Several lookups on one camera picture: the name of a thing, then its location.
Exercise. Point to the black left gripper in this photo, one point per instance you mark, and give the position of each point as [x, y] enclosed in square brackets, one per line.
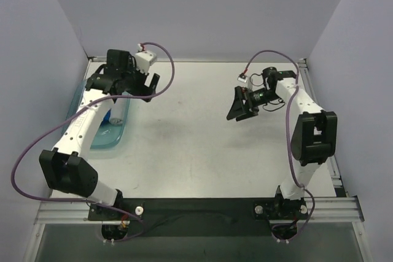
[142, 89]

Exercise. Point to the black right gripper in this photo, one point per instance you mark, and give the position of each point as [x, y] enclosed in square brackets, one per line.
[247, 102]

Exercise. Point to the blue microfibre towel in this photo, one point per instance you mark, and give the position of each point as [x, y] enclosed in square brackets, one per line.
[107, 117]

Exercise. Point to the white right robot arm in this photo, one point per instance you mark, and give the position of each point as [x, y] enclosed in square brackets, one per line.
[311, 131]

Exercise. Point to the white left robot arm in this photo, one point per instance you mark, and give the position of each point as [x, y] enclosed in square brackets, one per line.
[65, 166]

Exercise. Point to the translucent blue plastic tray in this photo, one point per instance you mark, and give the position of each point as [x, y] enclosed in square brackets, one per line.
[107, 135]

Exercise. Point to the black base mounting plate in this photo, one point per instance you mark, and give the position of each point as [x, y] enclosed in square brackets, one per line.
[201, 217]

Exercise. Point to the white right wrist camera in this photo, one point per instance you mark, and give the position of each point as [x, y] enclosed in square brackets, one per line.
[243, 78]

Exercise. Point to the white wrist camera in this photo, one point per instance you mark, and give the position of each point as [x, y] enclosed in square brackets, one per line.
[144, 60]
[243, 78]

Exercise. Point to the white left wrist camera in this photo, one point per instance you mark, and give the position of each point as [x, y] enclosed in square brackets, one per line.
[144, 60]

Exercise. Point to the front aluminium frame rail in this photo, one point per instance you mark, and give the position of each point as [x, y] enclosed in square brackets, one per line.
[321, 209]

